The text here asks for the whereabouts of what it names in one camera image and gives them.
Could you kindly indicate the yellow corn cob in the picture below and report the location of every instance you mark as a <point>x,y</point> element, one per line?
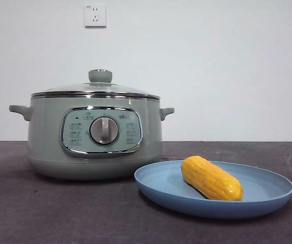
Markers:
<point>209,179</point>

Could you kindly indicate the blue round plate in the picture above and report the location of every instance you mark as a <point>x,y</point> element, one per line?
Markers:
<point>161,185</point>

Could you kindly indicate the pale green electric steamer pot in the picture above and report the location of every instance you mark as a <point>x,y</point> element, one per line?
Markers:
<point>44,132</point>

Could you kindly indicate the glass lid with green knob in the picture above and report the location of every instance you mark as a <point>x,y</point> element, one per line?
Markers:
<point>100,76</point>

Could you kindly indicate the white wall power socket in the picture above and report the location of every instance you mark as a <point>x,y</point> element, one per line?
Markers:
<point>95,15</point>

